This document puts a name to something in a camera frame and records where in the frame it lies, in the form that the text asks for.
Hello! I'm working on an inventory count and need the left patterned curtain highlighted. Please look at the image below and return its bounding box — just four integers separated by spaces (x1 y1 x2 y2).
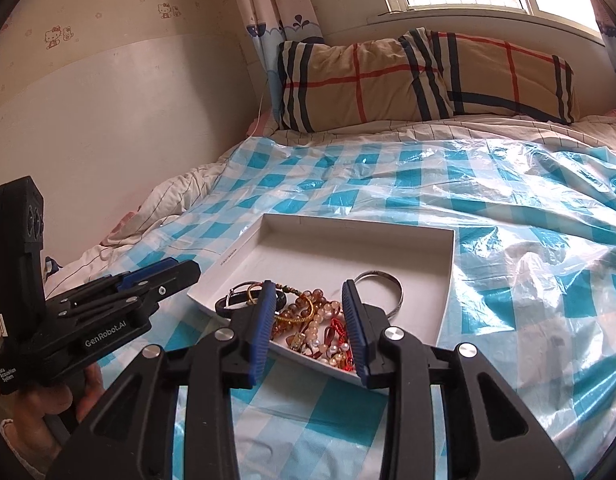
236 0 323 118

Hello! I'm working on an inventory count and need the amber bead bracelet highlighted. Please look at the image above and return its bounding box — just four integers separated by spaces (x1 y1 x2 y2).
270 286 342 340

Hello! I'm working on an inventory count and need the pink white bead bracelet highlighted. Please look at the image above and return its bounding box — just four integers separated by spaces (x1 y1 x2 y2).
287 303 347 361

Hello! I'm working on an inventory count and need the white bead red cord bracelet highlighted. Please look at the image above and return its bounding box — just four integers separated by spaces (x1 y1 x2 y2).
307 318 362 373

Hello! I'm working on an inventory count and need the plaid pillow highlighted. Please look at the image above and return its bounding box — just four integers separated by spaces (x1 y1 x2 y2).
400 27 581 126
277 28 453 133

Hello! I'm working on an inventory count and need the right plaid pillow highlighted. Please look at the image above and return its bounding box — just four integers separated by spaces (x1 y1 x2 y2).
400 27 581 126

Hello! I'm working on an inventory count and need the left plaid pillow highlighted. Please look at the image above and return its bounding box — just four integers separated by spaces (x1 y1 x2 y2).
277 28 453 133

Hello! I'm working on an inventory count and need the blue white checkered plastic sheet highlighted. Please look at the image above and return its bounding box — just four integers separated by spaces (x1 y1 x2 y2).
110 136 616 478

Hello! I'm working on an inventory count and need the person's left hand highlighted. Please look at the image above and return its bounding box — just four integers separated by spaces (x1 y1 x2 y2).
0 361 105 463

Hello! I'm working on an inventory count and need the black braided leather bracelet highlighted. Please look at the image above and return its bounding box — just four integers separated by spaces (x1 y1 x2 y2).
214 291 289 317

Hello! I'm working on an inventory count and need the white shallow cardboard tray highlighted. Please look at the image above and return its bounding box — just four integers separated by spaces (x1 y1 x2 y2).
186 212 458 388

